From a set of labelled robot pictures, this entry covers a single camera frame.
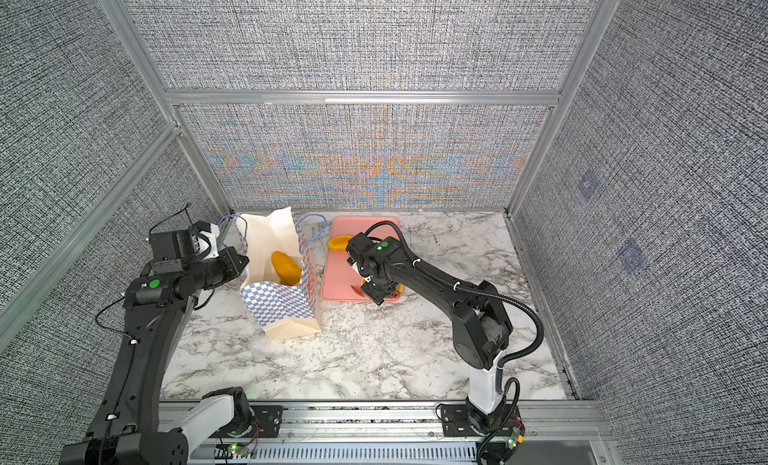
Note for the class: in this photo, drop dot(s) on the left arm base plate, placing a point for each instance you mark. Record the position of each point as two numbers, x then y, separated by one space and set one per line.
265 423

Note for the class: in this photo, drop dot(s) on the orange oval bread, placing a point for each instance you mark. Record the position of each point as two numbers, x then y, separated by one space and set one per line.
339 243

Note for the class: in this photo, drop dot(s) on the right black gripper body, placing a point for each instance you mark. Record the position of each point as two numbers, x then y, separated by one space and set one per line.
375 290

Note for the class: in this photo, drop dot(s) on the red kitchen tongs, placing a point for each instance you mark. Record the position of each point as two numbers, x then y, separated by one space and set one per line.
357 287

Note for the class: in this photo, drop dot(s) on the aluminium front rail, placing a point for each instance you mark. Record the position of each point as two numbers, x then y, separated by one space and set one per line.
409 432

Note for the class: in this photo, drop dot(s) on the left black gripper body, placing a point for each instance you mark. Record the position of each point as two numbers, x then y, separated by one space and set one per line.
222 269

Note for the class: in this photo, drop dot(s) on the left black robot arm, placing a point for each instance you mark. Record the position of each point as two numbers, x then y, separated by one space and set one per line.
157 304

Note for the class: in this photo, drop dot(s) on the blue checkered paper bag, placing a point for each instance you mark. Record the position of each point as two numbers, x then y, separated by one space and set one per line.
282 312

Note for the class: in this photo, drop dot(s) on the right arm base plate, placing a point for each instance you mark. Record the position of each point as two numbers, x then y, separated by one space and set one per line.
465 420

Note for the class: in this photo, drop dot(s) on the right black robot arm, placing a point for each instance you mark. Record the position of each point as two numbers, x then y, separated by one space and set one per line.
479 322

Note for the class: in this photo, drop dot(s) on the pink plastic tray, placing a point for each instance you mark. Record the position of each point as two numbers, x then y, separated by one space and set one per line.
339 276

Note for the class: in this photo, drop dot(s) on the long brown baguette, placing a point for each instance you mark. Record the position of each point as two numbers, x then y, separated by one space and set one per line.
287 270

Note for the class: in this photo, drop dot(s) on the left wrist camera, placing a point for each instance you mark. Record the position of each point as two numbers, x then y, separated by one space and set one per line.
206 235

